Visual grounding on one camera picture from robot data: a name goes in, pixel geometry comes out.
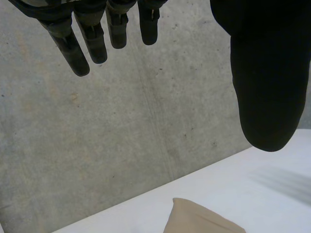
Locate beige shorts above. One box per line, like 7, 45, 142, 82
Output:
162, 198, 245, 233

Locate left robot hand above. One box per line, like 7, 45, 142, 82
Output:
8, 0, 311, 153

